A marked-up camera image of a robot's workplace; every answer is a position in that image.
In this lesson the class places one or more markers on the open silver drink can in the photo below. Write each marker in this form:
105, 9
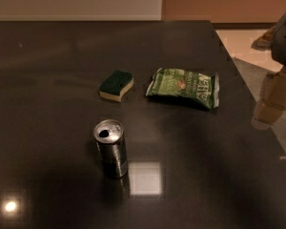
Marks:
109, 137

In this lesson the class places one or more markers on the green jalapeno chip bag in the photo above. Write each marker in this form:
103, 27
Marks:
199, 88

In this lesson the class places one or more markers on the green and yellow sponge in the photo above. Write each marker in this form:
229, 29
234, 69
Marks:
116, 86

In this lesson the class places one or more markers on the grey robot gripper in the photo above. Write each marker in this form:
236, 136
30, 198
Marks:
273, 104

